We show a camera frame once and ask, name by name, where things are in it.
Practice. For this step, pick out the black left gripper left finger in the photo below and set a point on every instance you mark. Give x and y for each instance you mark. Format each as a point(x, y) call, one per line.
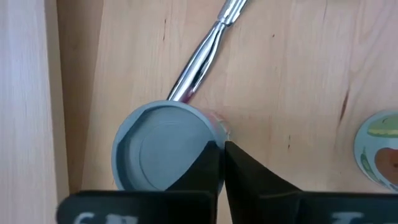
point(140, 208)

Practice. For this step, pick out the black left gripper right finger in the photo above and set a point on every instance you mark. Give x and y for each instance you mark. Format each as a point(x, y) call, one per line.
point(280, 208)

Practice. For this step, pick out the short can yellow red label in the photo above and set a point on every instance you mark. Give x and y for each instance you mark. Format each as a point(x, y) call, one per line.
point(155, 149)

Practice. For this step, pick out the mixed vegetables can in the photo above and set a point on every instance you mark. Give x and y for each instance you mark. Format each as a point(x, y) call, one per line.
point(382, 155)

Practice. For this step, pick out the wooden shelf board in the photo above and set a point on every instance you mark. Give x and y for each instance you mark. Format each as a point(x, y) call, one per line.
point(25, 93)

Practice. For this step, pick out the chrome utensil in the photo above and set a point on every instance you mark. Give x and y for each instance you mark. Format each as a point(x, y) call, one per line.
point(202, 59)

